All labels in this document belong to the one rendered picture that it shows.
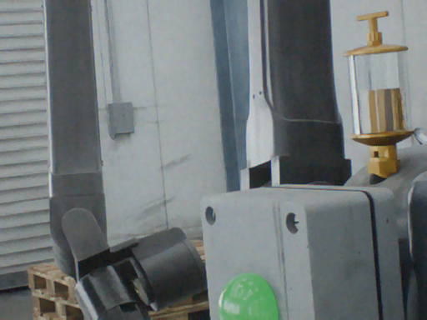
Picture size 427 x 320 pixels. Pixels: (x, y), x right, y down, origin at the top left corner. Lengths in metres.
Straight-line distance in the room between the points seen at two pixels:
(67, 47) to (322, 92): 0.48
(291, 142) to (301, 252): 0.35
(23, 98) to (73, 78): 7.28
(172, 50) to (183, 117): 0.59
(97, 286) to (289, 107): 0.36
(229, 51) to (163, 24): 0.68
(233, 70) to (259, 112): 8.59
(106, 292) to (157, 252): 0.07
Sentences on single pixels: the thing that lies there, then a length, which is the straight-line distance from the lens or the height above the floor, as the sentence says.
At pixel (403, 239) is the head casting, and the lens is 0.44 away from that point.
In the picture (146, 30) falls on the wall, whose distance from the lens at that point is 9.04.
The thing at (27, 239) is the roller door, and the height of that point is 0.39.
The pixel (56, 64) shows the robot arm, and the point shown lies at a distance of 1.17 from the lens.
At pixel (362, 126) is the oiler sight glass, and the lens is 0.48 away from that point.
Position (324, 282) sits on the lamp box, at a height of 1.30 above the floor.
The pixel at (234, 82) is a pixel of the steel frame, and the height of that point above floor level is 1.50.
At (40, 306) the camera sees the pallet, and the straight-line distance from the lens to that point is 6.65.
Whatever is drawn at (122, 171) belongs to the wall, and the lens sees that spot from 8.87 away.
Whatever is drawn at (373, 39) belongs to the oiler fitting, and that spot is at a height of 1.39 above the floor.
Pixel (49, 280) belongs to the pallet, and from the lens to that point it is 6.36.
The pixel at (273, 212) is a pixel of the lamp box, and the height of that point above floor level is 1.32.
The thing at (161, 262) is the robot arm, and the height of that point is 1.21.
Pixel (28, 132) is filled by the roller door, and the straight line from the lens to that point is 8.45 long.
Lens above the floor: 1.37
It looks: 3 degrees down
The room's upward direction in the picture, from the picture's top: 5 degrees counter-clockwise
